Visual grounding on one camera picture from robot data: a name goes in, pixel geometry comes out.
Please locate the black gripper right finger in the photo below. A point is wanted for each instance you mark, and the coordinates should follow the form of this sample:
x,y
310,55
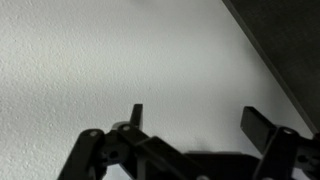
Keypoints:
x,y
283,149

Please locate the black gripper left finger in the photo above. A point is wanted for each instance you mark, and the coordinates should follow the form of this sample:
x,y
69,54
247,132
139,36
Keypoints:
x,y
140,156

